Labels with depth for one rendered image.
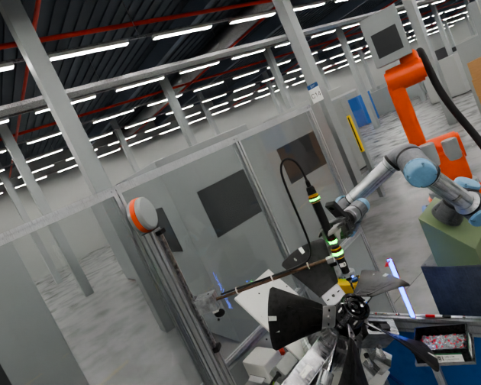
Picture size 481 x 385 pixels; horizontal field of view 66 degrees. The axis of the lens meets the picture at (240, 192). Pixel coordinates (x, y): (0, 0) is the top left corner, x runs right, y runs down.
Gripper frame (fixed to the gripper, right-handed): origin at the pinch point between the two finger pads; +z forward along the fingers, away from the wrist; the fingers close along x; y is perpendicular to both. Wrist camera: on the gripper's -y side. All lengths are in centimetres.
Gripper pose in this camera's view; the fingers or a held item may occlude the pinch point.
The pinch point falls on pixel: (324, 233)
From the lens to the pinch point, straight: 156.2
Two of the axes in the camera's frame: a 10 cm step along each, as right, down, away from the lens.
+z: -6.5, 3.7, -6.7
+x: -6.5, 2.0, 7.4
